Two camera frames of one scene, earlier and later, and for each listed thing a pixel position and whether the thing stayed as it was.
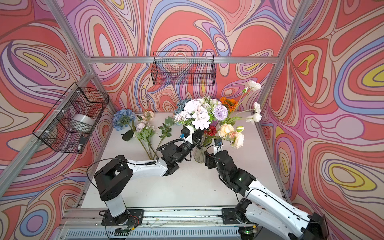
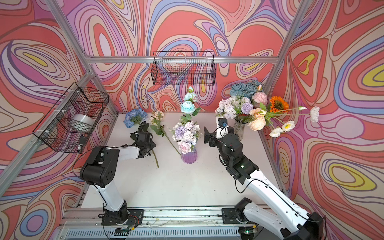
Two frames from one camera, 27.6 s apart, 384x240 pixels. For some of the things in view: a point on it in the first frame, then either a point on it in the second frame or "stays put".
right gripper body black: (212, 164) -> (220, 143)
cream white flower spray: (232, 132) -> (278, 126)
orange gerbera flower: (230, 103) -> (278, 105)
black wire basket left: (68, 125) stays put
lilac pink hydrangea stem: (196, 111) -> (226, 107)
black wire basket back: (184, 68) stays put
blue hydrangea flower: (122, 118) -> (134, 116)
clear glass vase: (199, 155) -> (239, 128)
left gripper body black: (183, 152) -> (150, 146)
